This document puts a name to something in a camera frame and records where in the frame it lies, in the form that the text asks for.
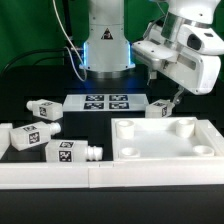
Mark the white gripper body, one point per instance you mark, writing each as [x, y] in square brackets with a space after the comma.
[191, 60]

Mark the white square tabletop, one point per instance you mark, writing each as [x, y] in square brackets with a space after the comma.
[143, 139]

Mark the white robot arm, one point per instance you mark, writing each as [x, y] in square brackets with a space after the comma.
[107, 52]

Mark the white front fence bar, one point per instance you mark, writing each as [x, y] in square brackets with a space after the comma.
[111, 174]

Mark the white fence bar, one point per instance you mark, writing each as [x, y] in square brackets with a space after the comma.
[5, 129]
[111, 174]

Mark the white left fence bar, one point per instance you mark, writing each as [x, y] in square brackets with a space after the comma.
[5, 129]

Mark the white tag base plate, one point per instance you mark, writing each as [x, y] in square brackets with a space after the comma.
[105, 102]

